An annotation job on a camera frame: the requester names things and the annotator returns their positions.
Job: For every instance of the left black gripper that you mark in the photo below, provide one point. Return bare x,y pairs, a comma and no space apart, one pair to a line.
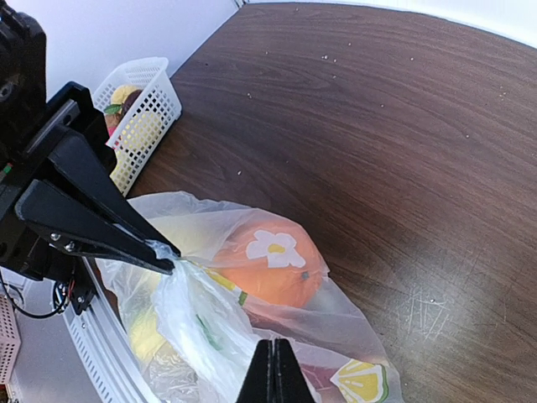
86,215

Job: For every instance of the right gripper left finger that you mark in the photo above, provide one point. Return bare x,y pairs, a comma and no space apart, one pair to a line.
258,384

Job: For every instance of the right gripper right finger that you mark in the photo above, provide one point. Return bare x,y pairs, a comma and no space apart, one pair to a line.
289,384

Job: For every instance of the clear plastic bag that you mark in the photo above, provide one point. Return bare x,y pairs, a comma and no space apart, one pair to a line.
213,327

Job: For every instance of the brown fruit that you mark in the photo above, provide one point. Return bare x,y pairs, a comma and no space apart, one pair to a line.
112,121

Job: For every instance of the yellow fruit back right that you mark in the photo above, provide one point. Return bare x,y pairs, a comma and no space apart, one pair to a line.
134,147

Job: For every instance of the yellow fruit with leaf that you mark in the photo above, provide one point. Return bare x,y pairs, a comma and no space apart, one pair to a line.
118,97

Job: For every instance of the dark purple fruit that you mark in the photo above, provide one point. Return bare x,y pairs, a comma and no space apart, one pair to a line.
129,101

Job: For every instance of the yellow fruit in bag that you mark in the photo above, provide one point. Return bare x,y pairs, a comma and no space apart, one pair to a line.
144,337

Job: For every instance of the orange fruit in bag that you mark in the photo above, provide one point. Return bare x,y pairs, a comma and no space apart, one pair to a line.
274,260

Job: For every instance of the pale fruit in bag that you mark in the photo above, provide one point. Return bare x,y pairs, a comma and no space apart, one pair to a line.
195,235

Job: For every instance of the white plastic basket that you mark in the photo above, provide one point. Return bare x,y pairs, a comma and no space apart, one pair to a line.
140,105

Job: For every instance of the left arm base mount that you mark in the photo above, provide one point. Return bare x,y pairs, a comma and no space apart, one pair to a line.
73,284

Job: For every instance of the aluminium front rail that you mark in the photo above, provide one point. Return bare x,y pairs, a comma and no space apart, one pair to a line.
78,357

